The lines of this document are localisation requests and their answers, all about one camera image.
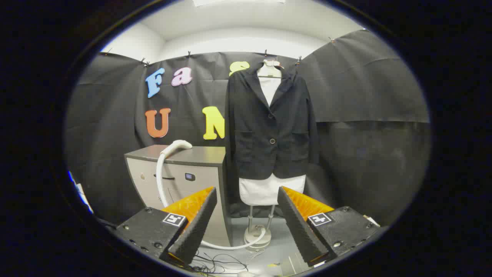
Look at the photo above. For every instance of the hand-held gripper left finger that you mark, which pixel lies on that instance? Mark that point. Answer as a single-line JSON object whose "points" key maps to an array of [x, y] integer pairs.
{"points": [[196, 227]]}

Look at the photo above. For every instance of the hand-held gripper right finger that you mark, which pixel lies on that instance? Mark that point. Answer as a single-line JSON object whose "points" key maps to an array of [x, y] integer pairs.
{"points": [[298, 227]]}

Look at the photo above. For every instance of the black button jacket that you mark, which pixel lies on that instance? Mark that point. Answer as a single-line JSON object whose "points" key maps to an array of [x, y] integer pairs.
{"points": [[257, 134]]}

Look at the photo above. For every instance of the white steamer base with poles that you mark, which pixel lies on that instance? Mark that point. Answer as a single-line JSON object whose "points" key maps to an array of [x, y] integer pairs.
{"points": [[256, 236]]}

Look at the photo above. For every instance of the white mannequin torso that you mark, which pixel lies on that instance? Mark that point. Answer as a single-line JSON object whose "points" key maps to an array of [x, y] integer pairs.
{"points": [[265, 190]]}

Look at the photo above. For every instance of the grey cabinet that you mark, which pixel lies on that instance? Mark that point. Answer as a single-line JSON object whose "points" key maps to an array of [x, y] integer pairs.
{"points": [[192, 156]]}

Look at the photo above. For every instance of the black backdrop cloth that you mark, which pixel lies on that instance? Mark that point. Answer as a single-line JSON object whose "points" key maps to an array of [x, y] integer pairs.
{"points": [[365, 115]]}

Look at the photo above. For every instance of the white plastic hanger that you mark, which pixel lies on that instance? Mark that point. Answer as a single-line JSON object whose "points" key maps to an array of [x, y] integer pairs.
{"points": [[269, 70]]}

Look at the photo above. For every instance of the row of black cloth clips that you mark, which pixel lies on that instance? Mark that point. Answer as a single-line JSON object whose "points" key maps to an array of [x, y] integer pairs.
{"points": [[188, 54]]}

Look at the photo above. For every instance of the ceiling light panel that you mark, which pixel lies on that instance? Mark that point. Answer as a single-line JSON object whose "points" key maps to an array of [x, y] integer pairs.
{"points": [[238, 2]]}

